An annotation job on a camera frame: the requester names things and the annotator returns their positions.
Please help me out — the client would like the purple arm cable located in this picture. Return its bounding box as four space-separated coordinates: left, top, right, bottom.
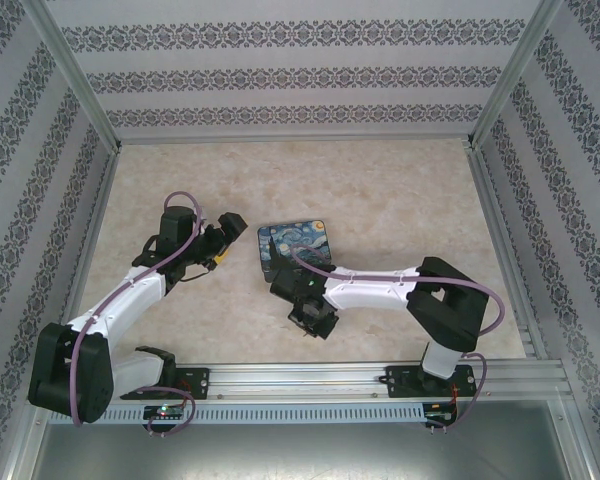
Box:
288 244 506 431
70 191 217 440

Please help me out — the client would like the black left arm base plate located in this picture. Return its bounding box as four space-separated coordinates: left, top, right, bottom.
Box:
122 367 211 401

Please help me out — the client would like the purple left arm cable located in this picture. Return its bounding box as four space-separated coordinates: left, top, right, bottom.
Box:
70 191 217 440

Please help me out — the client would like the starry night print coaster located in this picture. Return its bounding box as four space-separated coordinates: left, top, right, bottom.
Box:
257 218 337 284

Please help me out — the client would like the aluminium base beam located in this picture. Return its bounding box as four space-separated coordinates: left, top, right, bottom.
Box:
109 363 569 401

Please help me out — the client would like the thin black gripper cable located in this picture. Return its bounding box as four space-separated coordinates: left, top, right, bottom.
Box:
169 264 216 285

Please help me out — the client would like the slotted grey cable duct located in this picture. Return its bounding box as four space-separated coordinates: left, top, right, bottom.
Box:
49 403 426 425

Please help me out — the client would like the grey metal sheet panel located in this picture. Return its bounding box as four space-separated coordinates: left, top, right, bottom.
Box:
29 399 596 480

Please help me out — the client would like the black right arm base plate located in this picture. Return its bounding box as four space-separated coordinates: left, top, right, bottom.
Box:
385 364 474 400

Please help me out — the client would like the aluminium floor side rail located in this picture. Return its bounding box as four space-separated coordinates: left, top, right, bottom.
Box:
467 139 551 361
44 142 124 371

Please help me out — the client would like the aluminium frame post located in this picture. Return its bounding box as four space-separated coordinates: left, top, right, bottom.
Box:
464 0 569 151
22 0 124 151

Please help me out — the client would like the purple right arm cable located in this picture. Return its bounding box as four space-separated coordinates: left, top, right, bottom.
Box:
288 244 506 431

